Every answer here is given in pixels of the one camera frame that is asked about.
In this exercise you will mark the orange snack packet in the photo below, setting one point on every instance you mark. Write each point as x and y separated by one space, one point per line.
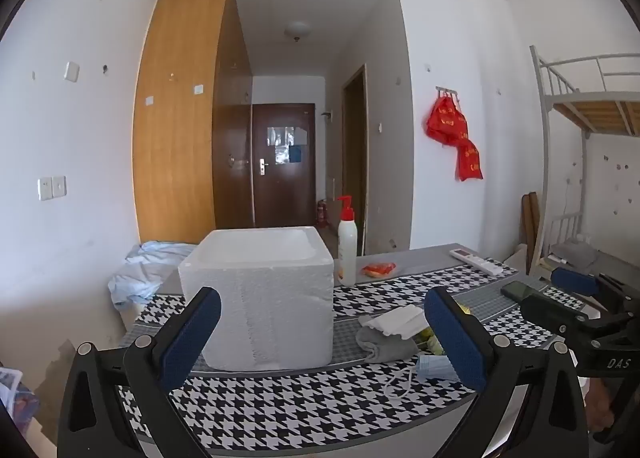
378 270

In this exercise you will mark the grey cloth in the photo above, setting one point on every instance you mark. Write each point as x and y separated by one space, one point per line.
385 347

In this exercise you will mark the round ceiling lamp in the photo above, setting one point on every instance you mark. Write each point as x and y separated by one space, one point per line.
298 30

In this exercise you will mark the dark brown entrance door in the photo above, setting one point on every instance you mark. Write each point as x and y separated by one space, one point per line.
280 188

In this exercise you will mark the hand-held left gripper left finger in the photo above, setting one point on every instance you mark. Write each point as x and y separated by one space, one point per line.
192 338

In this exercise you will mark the light blue bedsheet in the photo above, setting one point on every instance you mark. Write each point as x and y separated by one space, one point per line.
145 268

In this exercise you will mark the blue face mask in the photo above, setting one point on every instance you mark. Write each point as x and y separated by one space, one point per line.
435 368

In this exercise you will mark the wooden wardrobe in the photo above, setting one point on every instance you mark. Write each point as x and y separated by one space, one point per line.
175 138

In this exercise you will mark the red printed bag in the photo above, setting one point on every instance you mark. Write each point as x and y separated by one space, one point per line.
445 123
470 163

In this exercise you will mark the white foam box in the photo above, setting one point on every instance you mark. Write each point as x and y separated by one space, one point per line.
260 298

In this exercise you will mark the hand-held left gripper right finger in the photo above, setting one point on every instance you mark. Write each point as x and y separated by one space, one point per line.
455 343

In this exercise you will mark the leaning wooden planks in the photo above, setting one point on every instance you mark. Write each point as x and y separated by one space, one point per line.
532 228

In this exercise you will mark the metal wall hook rack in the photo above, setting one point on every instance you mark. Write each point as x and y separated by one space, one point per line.
446 90

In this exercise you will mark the white paper bag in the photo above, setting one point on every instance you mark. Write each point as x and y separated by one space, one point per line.
517 258

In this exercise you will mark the brown side doorway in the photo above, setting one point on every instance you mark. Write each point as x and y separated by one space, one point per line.
354 163

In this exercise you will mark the black phone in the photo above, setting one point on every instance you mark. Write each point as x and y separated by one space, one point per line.
517 289

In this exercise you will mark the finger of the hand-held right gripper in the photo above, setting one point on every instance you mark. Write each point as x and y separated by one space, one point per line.
545 310
572 280

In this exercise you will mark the white wall switch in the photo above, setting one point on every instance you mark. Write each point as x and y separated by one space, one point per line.
71 71

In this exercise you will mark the newspaper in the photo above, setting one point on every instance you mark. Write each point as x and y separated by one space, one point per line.
9 388

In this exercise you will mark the person's right hand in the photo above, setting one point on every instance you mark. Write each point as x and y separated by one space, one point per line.
600 405

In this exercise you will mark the red fire extinguisher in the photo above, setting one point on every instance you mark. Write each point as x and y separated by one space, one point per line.
321 214

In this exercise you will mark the colourful floor mat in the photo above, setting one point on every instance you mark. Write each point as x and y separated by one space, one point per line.
25 410

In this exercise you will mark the houndstooth tablecloth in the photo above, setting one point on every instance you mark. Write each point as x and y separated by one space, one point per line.
300 408

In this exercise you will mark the white wall socket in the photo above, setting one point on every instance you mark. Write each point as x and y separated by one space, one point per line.
59 186
45 189

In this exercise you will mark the white lotion bottle red pump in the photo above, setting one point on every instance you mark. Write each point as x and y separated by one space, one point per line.
346 253

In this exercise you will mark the printed door poster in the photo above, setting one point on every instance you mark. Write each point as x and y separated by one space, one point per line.
282 135

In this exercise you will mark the white remote control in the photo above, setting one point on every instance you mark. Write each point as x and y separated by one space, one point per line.
475 260

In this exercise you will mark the white cloth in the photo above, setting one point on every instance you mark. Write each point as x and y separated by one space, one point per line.
400 320

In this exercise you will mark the white metal bunk bed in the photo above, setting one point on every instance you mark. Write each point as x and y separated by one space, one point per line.
582 158

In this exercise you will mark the blue door notice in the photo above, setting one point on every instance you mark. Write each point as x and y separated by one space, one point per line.
296 153

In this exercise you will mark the grey mattress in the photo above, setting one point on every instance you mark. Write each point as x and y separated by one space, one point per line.
575 253

